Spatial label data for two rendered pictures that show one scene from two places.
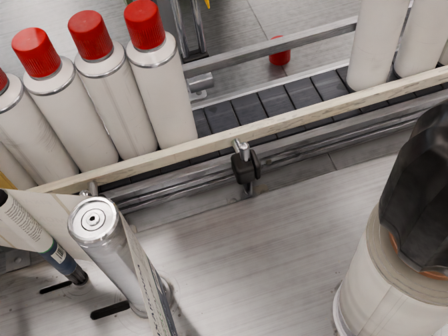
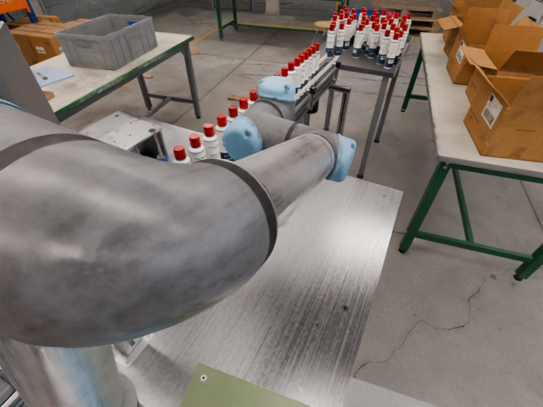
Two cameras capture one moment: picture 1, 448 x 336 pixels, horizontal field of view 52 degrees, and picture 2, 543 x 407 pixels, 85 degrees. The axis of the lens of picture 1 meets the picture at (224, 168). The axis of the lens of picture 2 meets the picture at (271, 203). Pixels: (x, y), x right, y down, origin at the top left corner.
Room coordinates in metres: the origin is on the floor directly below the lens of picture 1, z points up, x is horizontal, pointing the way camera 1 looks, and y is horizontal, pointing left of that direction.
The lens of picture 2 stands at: (0.96, 0.03, 1.58)
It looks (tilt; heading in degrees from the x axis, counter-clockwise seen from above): 44 degrees down; 126
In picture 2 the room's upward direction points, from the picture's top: straight up
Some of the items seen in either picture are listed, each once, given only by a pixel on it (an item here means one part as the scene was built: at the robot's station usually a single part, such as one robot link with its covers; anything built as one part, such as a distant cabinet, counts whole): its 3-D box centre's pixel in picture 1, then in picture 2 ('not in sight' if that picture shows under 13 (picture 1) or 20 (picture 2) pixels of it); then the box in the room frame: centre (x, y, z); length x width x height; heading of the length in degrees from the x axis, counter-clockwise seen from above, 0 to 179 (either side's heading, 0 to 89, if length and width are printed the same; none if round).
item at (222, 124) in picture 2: not in sight; (224, 141); (0.26, 0.70, 0.98); 0.05 x 0.05 x 0.20
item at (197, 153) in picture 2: not in sight; (199, 162); (0.28, 0.55, 0.98); 0.05 x 0.05 x 0.20
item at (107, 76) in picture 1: (116, 95); not in sight; (0.36, 0.10, 0.98); 0.05 x 0.05 x 0.20
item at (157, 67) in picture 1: (163, 86); not in sight; (0.36, 0.05, 0.98); 0.05 x 0.05 x 0.20
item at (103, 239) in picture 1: (127, 265); not in sight; (0.16, 0.10, 0.97); 0.05 x 0.05 x 0.19
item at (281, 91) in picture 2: not in sight; (275, 108); (0.63, 0.49, 1.30); 0.09 x 0.08 x 0.11; 100
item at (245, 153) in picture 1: (247, 173); not in sight; (0.29, -0.03, 0.89); 0.03 x 0.03 x 0.12; 9
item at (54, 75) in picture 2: not in sight; (44, 76); (-1.49, 0.78, 0.81); 0.32 x 0.24 x 0.01; 4
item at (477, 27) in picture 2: not in sight; (481, 47); (0.83, 2.55, 0.97); 0.45 x 0.38 x 0.37; 21
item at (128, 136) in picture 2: not in sight; (131, 133); (0.21, 0.39, 1.14); 0.14 x 0.11 x 0.01; 99
